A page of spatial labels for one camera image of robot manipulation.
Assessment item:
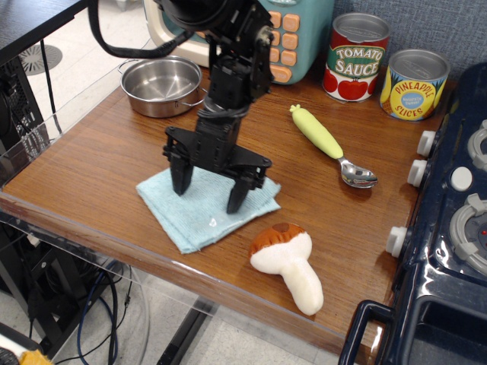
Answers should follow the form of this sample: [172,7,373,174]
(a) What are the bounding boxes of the blue cable under table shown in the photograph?
[77,262,133,365]

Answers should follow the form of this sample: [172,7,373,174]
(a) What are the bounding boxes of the light blue towel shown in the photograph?
[136,167,281,254]

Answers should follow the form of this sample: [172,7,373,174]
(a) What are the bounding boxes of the dark blue toy stove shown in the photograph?
[339,63,486,364]

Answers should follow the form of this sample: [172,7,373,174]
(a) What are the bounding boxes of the green handled metal spoon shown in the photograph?
[289,104,378,189]

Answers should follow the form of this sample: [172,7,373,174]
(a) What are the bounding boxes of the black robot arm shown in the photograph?
[88,1,273,214]

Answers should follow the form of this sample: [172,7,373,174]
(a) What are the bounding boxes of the tomato sauce can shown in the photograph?
[323,12,390,102]

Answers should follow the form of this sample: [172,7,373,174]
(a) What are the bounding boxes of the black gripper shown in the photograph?
[164,112,272,214]

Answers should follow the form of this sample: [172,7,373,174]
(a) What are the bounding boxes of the small steel pot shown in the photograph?
[118,56,206,119]

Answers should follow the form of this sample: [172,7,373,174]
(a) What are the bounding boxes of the yellow fuzzy object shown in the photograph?
[18,350,53,365]

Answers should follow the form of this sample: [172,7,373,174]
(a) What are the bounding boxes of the plush mushroom toy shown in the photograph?
[249,223,324,316]

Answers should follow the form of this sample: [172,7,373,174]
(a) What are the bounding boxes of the black desk at left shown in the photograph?
[1,0,88,65]

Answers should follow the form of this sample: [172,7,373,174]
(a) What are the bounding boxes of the toy microwave teal cream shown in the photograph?
[143,0,335,84]

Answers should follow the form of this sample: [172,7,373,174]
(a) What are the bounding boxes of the pineapple slices can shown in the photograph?
[380,49,450,121]

